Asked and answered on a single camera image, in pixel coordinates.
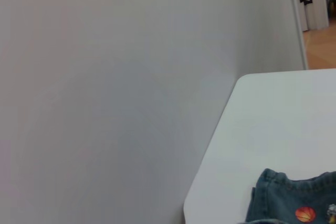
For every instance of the blue denim shorts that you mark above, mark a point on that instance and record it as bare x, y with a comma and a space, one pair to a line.
283, 200

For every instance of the white door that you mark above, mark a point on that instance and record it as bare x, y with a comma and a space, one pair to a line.
317, 16

